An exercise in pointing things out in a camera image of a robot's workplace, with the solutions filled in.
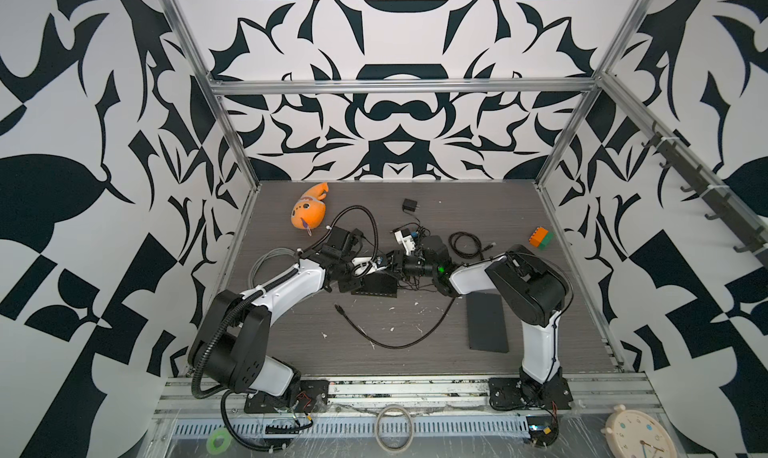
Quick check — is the beige cable ring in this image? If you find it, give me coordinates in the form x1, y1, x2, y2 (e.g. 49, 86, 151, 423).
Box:
374, 403, 416, 454

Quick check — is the black network switch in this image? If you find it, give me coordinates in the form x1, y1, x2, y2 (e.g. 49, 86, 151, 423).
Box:
351, 273, 399, 298

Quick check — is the black flat rectangular box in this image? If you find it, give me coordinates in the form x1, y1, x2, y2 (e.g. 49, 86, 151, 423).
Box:
466, 292, 509, 353

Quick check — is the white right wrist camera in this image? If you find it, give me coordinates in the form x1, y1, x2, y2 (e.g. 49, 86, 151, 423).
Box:
393, 227, 422, 256

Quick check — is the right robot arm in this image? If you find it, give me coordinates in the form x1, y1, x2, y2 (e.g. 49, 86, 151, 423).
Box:
377, 235, 572, 385

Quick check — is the green tape roll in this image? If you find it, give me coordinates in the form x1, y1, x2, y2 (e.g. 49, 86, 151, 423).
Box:
206, 428, 233, 456

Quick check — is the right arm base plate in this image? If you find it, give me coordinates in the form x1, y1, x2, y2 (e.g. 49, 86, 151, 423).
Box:
488, 375, 573, 411

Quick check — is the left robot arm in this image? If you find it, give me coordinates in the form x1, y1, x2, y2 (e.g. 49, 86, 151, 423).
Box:
188, 227, 364, 399

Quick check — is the orange plush toy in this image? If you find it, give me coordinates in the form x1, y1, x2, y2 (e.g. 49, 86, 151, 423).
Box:
290, 182, 329, 235

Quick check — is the loose black cable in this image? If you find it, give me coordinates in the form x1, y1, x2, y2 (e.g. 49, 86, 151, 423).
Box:
334, 295, 457, 349

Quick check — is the grey ethernet cable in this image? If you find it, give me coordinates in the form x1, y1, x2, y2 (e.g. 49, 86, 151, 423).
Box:
247, 246, 301, 288

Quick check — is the white analog clock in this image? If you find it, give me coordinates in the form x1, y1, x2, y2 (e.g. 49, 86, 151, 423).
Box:
601, 404, 678, 458

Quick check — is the black wall hook rail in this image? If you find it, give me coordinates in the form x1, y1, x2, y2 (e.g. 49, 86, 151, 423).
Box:
643, 122, 767, 267

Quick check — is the orange and green toy brick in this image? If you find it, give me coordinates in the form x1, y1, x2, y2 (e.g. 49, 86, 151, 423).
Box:
529, 226, 554, 249

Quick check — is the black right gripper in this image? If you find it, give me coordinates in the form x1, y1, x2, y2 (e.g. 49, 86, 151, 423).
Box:
383, 251, 440, 283

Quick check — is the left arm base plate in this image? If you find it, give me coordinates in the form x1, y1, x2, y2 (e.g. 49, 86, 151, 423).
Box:
244, 379, 330, 414

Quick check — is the coiled black ethernet cable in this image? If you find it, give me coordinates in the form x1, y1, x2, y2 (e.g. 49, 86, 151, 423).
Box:
448, 230, 497, 261

